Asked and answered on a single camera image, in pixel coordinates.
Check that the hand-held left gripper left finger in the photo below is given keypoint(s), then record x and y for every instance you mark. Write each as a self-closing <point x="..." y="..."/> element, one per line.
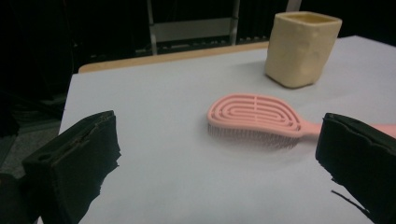
<point x="71" y="165"/>

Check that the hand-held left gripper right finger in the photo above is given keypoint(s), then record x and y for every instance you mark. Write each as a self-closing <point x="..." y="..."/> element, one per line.
<point x="361" y="155"/>

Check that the pink hairbrush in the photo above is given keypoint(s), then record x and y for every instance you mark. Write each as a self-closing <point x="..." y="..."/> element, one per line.
<point x="258" y="118"/>

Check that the cream square cup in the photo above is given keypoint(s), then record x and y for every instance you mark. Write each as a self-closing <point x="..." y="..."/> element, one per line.
<point x="300" y="49"/>

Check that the grey metal stand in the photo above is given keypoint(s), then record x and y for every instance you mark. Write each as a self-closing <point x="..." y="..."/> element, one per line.
<point x="193" y="29"/>

